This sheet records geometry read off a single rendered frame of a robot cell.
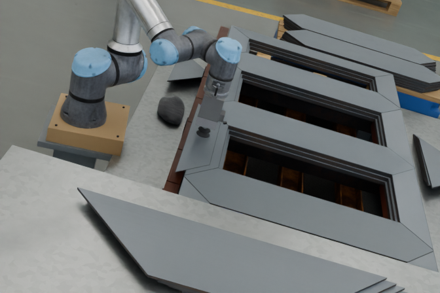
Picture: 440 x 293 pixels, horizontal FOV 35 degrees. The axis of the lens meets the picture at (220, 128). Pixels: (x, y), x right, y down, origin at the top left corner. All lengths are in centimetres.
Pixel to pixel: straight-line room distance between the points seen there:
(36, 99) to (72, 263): 257
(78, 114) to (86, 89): 9
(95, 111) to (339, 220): 85
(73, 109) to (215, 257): 103
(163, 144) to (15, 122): 137
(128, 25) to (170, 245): 105
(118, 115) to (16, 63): 183
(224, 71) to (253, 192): 36
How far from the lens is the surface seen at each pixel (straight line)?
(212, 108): 204
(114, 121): 235
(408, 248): 204
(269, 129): 232
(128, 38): 227
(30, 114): 370
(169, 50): 193
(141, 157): 230
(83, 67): 221
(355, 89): 285
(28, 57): 425
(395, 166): 241
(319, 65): 299
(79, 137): 226
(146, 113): 255
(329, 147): 235
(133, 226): 139
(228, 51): 197
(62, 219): 141
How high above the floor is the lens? 195
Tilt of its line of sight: 29 degrees down
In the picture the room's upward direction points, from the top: 18 degrees clockwise
